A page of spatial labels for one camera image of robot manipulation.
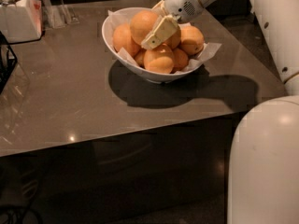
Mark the white paper liner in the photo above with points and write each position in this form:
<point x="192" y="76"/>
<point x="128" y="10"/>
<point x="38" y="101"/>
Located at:
<point x="207" y="52"/>

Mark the front right small orange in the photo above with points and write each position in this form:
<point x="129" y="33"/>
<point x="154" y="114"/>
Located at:
<point x="181" y="59"/>

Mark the clear acrylic stand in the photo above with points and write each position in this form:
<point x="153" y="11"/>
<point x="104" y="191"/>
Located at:
<point x="59" y="15"/>

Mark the white ceramic bowl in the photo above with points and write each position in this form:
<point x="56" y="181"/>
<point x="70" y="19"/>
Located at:
<point x="146" y="73"/>

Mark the white box with red print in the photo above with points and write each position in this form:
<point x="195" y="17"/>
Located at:
<point x="20" y="20"/>

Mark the small hidden orange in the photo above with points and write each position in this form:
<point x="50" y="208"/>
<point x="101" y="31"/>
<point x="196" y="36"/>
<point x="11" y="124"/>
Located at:
<point x="139" y="58"/>

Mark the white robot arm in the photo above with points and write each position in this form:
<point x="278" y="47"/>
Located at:
<point x="263" y="179"/>

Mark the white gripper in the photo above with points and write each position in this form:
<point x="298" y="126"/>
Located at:
<point x="179" y="4"/>

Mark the black wire rack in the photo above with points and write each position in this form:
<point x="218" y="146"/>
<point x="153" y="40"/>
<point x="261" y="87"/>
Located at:
<point x="8" y="61"/>

